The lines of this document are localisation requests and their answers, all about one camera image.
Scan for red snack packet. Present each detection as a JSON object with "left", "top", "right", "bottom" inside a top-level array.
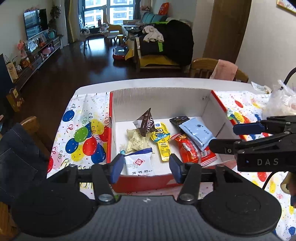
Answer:
[{"left": 171, "top": 133, "right": 218, "bottom": 167}]

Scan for light blue snack packet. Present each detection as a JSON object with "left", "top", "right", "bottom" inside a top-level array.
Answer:
[{"left": 179, "top": 118, "right": 215, "bottom": 151}]

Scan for white blue snack packet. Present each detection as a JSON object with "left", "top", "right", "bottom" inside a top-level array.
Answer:
[{"left": 125, "top": 148, "right": 155, "bottom": 176}]

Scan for cream star snack packet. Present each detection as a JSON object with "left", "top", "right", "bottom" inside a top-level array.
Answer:
[{"left": 120, "top": 129, "right": 152, "bottom": 154}]

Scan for yellow minion snack packet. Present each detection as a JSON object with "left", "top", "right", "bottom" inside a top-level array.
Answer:
[{"left": 151, "top": 121, "right": 171, "bottom": 162}]

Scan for black foil snack packet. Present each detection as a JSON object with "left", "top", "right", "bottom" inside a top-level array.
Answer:
[{"left": 170, "top": 116, "right": 189, "bottom": 126}]

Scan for brown m&m's packet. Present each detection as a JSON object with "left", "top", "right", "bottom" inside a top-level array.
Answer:
[{"left": 133, "top": 108, "right": 156, "bottom": 137}]

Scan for clear plastic bag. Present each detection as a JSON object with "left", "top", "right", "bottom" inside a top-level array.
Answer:
[{"left": 262, "top": 80, "right": 296, "bottom": 120}]

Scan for red cardboard box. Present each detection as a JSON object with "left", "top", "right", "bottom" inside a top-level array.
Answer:
[{"left": 111, "top": 88, "right": 238, "bottom": 193}]

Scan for pink cloth on chair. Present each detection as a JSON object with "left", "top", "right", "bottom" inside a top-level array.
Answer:
[{"left": 210, "top": 59, "right": 238, "bottom": 81}]

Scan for wooden chair far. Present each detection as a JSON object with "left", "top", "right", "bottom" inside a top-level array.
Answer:
[{"left": 189, "top": 58, "right": 249, "bottom": 83}]

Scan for wooden chair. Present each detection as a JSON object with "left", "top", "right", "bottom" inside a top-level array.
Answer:
[
  {"left": 1, "top": 116, "right": 52, "bottom": 240},
  {"left": 189, "top": 58, "right": 249, "bottom": 83}
]

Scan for dark jeans on chair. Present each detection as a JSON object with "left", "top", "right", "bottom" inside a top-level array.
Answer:
[{"left": 0, "top": 123, "right": 49, "bottom": 205}]

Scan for wooden chair left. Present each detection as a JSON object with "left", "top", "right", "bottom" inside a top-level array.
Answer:
[{"left": 1, "top": 116, "right": 52, "bottom": 240}]

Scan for black clothes pile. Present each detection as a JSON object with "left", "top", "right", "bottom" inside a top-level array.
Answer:
[{"left": 138, "top": 20, "right": 194, "bottom": 67}]

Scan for tv console shelf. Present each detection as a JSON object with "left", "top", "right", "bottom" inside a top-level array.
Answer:
[{"left": 15, "top": 36, "right": 62, "bottom": 91}]

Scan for television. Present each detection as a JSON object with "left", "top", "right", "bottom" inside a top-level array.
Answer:
[{"left": 23, "top": 9, "right": 49, "bottom": 40}]

